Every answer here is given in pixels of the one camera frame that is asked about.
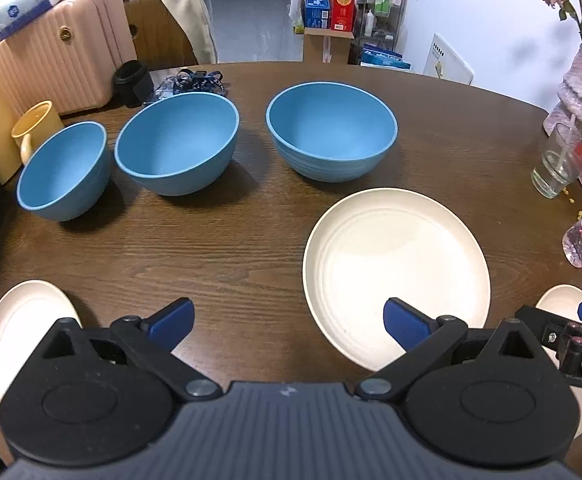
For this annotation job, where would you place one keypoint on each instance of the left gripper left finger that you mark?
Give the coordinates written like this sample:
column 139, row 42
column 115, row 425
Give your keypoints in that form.
column 149, row 342

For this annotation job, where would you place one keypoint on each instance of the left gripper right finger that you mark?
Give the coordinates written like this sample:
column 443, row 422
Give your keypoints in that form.
column 429, row 344

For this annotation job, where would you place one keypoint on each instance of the cream plate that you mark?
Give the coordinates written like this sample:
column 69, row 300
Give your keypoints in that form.
column 27, row 311
column 563, row 301
column 382, row 243

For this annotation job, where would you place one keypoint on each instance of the blue bowl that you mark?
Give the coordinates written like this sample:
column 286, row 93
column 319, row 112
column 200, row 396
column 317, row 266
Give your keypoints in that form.
column 179, row 145
column 330, row 132
column 67, row 174

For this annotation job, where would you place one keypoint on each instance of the drinking glass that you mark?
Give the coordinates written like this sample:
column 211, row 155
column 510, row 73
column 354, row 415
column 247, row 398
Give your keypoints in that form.
column 560, row 162

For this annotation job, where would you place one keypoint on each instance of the yellow mug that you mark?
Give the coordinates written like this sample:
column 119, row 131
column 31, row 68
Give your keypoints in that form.
column 34, row 128

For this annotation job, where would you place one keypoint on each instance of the black cup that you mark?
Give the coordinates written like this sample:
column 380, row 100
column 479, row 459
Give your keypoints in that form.
column 133, row 83

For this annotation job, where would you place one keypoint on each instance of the pink suitcase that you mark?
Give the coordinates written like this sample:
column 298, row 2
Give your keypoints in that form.
column 68, row 56

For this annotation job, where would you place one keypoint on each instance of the blue carton box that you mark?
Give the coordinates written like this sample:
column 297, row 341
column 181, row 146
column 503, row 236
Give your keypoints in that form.
column 317, row 14

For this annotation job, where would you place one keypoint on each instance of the beige cloth on chair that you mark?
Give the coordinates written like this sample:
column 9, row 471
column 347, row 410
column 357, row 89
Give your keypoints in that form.
column 194, row 20

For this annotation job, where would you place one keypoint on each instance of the red carton box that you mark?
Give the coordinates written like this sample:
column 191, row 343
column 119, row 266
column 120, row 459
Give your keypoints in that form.
column 342, row 15

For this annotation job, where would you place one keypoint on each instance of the wire storage rack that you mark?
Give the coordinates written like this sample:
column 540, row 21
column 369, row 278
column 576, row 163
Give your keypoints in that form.
column 377, row 29

